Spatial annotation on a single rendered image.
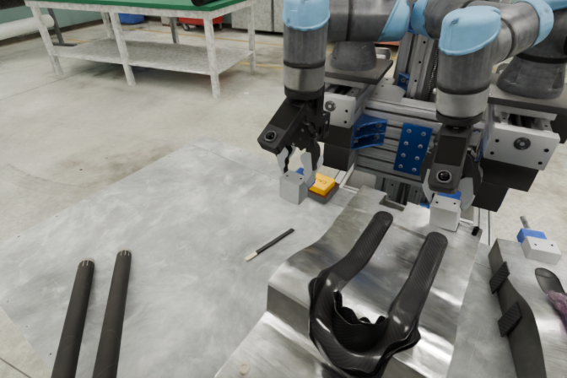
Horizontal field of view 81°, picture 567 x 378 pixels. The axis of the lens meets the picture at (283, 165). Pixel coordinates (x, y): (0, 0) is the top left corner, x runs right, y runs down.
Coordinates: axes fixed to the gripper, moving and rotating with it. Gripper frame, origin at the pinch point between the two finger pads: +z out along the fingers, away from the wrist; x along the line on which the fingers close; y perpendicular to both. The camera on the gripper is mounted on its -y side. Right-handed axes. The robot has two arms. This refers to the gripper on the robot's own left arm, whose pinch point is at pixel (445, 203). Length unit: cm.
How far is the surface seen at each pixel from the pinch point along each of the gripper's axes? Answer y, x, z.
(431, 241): -6.6, 0.6, 4.5
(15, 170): -20, 281, 53
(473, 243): -3.1, -6.1, 5.4
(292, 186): -13.1, 27.1, -6.7
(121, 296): -48, 41, -5
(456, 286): -14.6, -5.7, 4.3
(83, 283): -50, 51, -4
